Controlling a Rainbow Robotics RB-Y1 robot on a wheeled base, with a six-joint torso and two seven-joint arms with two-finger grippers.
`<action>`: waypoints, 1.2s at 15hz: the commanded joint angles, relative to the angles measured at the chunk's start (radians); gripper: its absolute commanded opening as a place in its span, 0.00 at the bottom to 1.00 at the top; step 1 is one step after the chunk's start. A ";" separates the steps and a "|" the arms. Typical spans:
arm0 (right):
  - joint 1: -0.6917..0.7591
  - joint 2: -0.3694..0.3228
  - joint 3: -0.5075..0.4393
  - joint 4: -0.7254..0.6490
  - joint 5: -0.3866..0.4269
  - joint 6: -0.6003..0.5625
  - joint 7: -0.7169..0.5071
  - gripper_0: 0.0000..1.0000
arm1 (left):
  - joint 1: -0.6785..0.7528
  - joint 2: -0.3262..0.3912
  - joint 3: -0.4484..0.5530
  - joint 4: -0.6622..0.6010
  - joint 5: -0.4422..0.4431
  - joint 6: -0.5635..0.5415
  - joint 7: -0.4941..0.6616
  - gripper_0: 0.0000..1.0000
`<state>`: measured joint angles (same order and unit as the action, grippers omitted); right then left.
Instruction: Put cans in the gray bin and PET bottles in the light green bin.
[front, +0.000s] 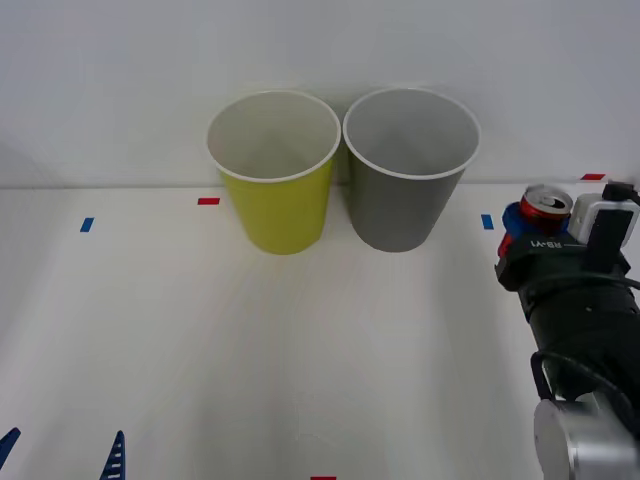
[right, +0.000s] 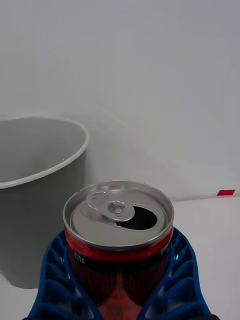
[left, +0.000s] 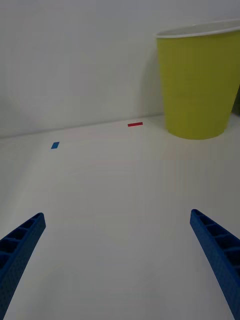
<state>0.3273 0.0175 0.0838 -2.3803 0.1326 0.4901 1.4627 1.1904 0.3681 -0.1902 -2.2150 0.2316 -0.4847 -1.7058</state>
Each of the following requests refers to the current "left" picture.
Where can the yellow-green plastic bin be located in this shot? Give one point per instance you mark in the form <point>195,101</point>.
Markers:
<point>197,87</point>

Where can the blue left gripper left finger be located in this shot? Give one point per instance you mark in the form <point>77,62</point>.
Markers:
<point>20,255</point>

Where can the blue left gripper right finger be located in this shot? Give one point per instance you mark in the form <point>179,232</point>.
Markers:
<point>222,257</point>

